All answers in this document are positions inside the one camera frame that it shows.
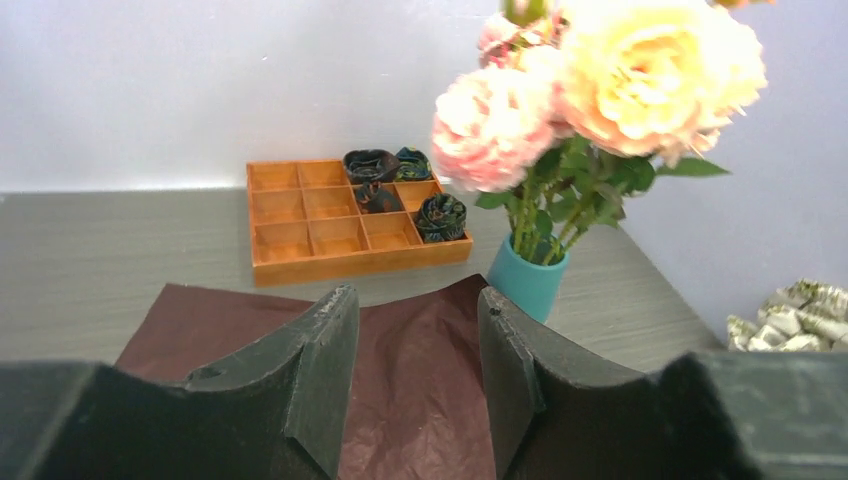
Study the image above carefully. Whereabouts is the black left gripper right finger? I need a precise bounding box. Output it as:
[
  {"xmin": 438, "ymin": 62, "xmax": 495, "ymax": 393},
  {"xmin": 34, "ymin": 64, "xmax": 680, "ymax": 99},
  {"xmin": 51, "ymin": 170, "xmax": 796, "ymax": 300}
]
[{"xmin": 478, "ymin": 287, "xmax": 847, "ymax": 479}]

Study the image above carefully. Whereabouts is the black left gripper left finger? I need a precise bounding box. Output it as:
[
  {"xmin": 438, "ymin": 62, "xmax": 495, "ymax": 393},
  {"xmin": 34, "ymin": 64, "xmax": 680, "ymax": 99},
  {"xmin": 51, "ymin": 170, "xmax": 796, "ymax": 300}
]
[{"xmin": 1, "ymin": 284, "xmax": 359, "ymax": 479}]

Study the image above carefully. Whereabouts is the teal vase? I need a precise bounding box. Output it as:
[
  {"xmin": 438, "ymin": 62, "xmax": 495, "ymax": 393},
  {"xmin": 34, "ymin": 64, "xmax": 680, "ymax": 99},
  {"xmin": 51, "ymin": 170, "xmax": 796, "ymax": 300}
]
[{"xmin": 486, "ymin": 234, "xmax": 570, "ymax": 324}]

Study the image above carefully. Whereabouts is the red wrapping paper sheet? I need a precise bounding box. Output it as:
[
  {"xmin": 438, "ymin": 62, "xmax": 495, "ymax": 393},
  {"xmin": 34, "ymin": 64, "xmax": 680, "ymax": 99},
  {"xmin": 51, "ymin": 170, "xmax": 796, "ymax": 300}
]
[{"xmin": 117, "ymin": 274, "xmax": 495, "ymax": 480}]

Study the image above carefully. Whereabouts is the pink double rose stem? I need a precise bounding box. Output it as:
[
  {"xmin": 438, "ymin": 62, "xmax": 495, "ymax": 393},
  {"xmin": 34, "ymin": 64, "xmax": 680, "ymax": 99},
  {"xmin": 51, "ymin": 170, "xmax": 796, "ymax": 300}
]
[{"xmin": 431, "ymin": 7, "xmax": 575, "ymax": 265}]

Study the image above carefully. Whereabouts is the orange compartment tray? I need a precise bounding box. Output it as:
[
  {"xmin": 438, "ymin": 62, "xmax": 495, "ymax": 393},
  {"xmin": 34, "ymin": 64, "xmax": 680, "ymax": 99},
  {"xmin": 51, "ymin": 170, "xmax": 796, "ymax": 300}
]
[{"xmin": 246, "ymin": 159, "xmax": 473, "ymax": 287}]

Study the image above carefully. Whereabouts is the dark rolled sock middle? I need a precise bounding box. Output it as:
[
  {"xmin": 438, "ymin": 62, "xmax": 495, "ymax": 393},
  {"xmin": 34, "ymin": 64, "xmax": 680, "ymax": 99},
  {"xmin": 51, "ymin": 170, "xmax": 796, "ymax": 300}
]
[{"xmin": 354, "ymin": 181, "xmax": 403, "ymax": 214}]

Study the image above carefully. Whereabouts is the crumpled beige printed cloth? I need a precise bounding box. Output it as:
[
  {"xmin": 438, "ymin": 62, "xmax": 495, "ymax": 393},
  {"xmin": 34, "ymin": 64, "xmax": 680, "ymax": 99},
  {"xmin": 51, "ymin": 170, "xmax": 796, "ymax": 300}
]
[{"xmin": 726, "ymin": 279, "xmax": 847, "ymax": 353}]

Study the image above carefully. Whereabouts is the dark rolled sock back right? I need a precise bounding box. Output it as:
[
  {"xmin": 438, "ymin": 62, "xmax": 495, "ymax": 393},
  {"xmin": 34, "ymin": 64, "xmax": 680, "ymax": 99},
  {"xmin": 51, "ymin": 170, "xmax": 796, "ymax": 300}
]
[{"xmin": 394, "ymin": 147, "xmax": 433, "ymax": 182}]

